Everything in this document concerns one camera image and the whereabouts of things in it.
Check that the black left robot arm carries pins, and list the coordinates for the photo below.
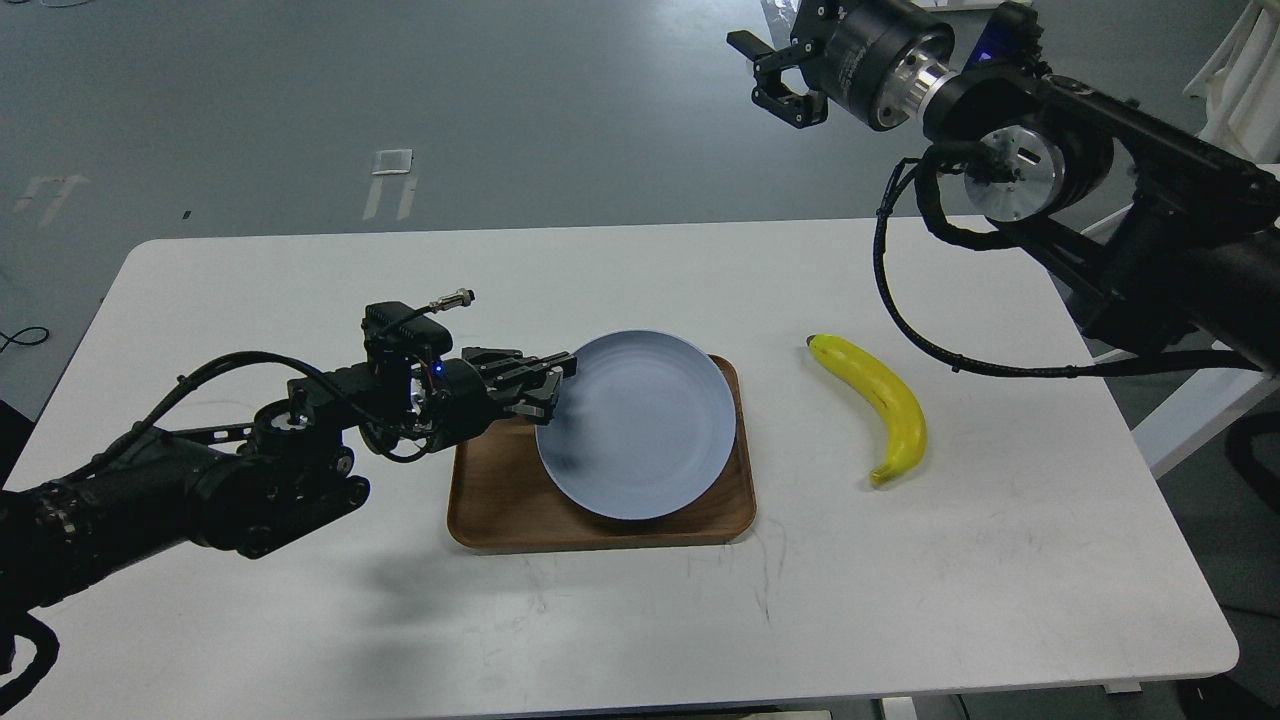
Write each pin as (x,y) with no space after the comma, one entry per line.
(255,487)

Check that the yellow banana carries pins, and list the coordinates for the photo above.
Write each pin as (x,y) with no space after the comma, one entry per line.
(903,418)

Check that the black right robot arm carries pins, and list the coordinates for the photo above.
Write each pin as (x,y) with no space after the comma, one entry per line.
(1166,243)

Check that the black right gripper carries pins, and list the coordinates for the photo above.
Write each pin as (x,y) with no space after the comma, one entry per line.
(875,59)

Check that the brown wooden tray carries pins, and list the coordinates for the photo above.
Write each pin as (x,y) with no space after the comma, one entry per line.
(503,500)

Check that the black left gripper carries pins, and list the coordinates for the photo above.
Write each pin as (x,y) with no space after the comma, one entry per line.
(457,405)

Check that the light blue plate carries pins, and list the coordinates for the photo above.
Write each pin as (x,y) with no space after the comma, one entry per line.
(643,428)

